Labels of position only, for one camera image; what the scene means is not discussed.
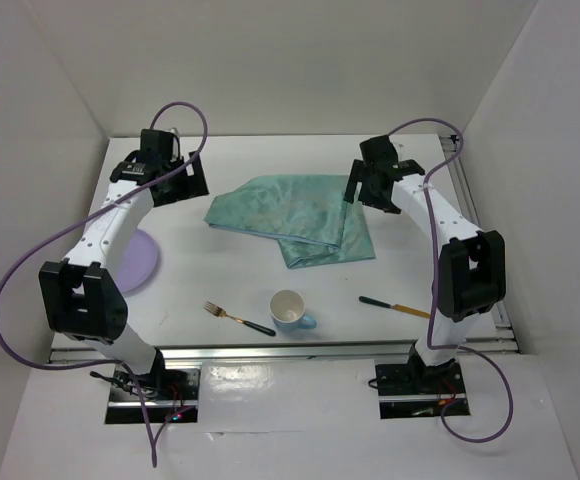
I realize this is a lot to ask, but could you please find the lavender plastic plate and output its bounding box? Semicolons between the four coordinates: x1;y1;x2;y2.
115;229;160;294

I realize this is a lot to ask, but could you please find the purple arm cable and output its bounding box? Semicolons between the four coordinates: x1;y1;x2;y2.
0;102;209;469
387;117;515;443

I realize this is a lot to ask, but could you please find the aluminium right frame rail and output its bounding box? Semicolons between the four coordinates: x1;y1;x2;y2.
439;132;521;346

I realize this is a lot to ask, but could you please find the aluminium frame rail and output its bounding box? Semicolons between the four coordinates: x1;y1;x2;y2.
439;132;521;346
49;338;519;363

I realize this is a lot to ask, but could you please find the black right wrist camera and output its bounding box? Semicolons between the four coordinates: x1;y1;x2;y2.
360;135;400;169

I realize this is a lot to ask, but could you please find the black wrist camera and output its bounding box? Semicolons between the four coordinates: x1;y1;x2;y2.
138;129;181;164
360;135;400;169

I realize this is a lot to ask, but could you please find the gold knife dark handle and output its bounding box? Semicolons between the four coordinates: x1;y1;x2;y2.
358;296;430;319

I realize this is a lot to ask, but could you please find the gold fork dark handle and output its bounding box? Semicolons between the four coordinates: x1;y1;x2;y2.
203;301;276;337

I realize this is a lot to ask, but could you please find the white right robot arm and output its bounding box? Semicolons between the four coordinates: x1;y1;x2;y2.
344;160;506;392

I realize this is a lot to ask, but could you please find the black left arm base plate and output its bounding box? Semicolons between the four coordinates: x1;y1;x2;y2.
100;367;201;425

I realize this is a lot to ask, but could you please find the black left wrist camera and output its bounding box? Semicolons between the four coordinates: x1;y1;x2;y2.
138;129;181;164

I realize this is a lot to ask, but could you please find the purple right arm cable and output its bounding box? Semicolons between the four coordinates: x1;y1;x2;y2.
387;117;515;443

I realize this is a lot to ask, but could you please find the aluminium front frame rail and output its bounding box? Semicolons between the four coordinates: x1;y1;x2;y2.
49;338;519;363

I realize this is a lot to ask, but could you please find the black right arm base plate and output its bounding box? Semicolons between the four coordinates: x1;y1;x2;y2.
367;362;470;420

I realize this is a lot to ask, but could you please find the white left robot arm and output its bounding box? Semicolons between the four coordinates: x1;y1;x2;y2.
39;152;209;399

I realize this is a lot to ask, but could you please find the teal green cloth napkin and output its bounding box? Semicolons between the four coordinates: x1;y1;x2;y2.
204;174;375;269

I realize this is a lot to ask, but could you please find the light blue ceramic mug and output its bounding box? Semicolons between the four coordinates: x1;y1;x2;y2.
269;290;317;332

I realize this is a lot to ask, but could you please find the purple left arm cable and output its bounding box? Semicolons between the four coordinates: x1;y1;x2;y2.
0;102;209;469

